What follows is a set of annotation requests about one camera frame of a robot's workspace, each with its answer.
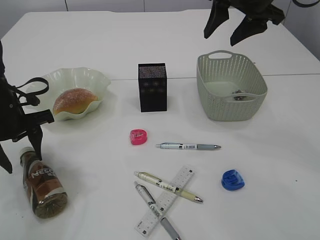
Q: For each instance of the sugared bread bun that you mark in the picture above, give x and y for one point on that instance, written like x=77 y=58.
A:
x=74 y=101

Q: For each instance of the brown coffee bottle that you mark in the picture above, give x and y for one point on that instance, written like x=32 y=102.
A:
x=44 y=191

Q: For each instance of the cream yellow pen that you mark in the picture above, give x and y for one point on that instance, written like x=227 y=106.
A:
x=147 y=177

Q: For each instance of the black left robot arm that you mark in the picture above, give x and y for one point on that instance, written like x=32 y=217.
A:
x=2 y=75

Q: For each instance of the blue pencil sharpener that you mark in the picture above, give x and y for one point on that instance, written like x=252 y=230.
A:
x=232 y=180

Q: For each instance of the transparent plastic ruler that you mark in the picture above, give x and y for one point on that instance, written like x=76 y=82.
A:
x=166 y=199

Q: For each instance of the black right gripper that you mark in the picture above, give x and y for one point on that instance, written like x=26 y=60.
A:
x=257 y=12

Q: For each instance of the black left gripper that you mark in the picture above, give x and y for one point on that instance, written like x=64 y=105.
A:
x=15 y=124

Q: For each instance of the grey green plastic basket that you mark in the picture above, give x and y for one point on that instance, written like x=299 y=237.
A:
x=217 y=78

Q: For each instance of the black mesh pen holder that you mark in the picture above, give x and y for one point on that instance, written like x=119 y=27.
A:
x=152 y=84

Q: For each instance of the pink pencil sharpener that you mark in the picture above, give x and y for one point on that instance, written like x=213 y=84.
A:
x=138 y=136

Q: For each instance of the blue clear grey pen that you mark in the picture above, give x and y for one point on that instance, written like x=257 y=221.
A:
x=188 y=146

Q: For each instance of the paper ball pinkish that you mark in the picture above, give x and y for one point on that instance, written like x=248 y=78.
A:
x=237 y=97

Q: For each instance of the pale green wavy plate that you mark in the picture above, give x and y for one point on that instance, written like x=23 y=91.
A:
x=64 y=79

